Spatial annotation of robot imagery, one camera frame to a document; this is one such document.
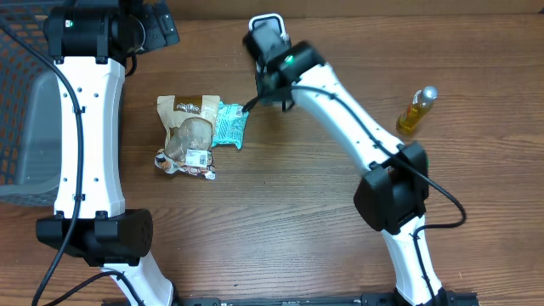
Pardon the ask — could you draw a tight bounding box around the yellow oil bottle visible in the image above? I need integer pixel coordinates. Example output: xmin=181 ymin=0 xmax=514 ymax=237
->
xmin=396 ymin=86 xmax=439 ymax=135

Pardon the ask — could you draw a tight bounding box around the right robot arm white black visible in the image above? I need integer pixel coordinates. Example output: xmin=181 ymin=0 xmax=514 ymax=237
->
xmin=243 ymin=14 xmax=448 ymax=305

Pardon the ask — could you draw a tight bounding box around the teal snack packet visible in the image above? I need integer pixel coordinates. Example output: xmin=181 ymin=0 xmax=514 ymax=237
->
xmin=212 ymin=101 xmax=249 ymax=150

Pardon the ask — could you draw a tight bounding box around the dark grey plastic basket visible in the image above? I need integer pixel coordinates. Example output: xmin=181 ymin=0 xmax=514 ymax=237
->
xmin=1 ymin=32 xmax=61 ymax=207

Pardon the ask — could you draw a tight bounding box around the brown snack bag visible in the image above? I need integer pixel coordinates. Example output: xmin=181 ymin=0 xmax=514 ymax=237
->
xmin=155 ymin=95 xmax=220 ymax=180

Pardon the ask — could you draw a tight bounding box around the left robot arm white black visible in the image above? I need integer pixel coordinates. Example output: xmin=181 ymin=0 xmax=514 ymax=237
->
xmin=36 ymin=1 xmax=179 ymax=305

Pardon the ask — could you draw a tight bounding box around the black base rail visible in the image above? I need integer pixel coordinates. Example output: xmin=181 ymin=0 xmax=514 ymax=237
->
xmin=101 ymin=291 xmax=480 ymax=306

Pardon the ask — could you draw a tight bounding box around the white barcode scanner stand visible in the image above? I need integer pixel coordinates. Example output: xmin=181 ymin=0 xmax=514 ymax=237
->
xmin=248 ymin=13 xmax=290 ymax=41

